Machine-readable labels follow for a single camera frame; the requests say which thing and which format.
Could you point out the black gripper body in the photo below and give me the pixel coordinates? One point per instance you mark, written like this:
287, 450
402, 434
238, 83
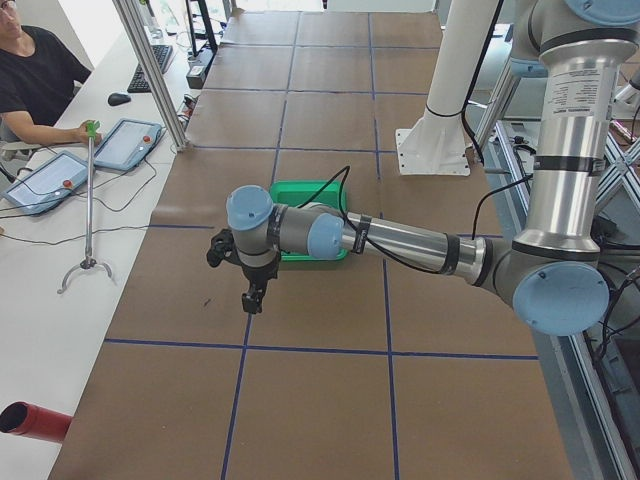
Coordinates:
259, 273

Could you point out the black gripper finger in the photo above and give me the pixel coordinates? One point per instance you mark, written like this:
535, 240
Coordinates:
249, 299
258, 295

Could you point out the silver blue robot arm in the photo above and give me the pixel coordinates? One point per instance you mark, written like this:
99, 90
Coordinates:
262, 229

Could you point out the green plastic tray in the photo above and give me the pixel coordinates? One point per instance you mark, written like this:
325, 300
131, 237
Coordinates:
295, 192

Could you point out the silver reacher grabber tool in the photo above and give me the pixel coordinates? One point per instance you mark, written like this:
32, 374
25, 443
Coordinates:
89, 262

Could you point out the far blue teach pendant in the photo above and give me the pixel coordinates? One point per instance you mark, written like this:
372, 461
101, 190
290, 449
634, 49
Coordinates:
127, 144

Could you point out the blue teach pendant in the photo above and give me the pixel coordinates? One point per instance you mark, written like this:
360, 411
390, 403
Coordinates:
127, 144
48, 185

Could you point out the near blue teach pendant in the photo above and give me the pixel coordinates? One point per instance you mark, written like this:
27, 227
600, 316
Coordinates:
48, 185

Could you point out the black computer mouse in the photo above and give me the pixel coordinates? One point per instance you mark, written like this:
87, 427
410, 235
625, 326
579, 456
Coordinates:
118, 98

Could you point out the red tube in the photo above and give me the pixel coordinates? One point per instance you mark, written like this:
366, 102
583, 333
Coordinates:
36, 422

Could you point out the person in black shirt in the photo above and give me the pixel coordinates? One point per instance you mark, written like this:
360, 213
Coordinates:
38, 77

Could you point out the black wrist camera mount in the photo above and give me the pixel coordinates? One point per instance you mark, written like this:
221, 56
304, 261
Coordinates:
222, 248

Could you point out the white pedestal base plate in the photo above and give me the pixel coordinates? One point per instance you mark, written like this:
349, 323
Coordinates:
435, 145

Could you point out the aluminium frame post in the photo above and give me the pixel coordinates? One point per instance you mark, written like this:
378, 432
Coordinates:
133, 26

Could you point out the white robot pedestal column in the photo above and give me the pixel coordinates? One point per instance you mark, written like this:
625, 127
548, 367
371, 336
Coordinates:
469, 27

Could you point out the aluminium side frame rail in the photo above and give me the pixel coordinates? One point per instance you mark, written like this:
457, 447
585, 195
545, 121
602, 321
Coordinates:
548, 273

